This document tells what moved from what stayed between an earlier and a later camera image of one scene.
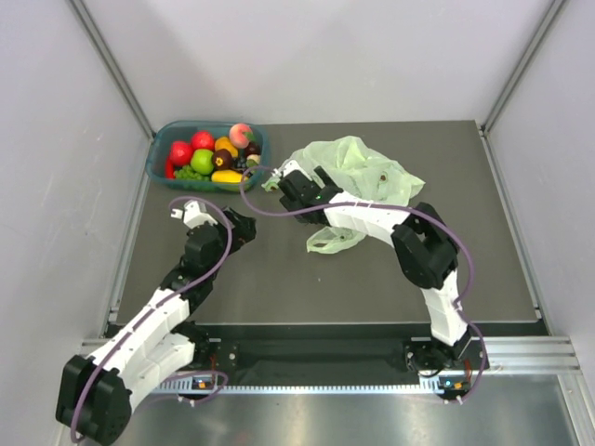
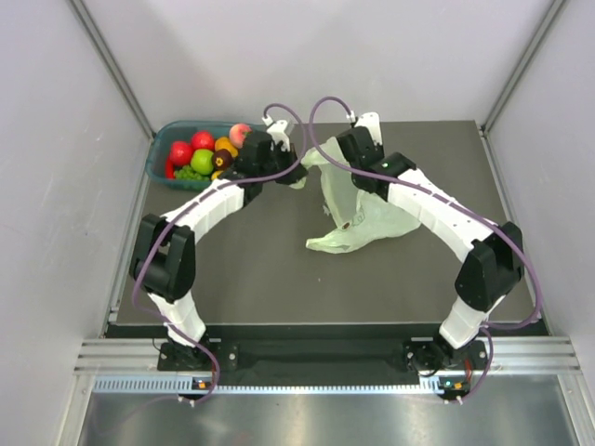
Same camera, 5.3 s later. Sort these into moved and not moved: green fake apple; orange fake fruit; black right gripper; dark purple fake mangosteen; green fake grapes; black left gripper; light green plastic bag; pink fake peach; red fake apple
Moved: light green plastic bag; black right gripper; black left gripper
Not moved: orange fake fruit; green fake grapes; dark purple fake mangosteen; red fake apple; pink fake peach; green fake apple
